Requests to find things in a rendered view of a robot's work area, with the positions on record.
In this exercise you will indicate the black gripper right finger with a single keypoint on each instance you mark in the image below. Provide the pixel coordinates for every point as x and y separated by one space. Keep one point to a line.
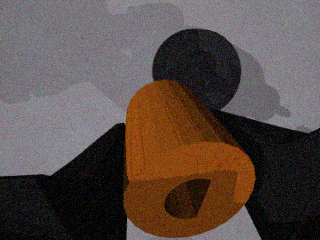
287 171

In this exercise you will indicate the orange knob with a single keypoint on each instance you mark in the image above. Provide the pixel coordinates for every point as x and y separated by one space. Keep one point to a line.
183 172

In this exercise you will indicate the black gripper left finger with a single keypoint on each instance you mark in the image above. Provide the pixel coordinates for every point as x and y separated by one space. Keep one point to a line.
82 201

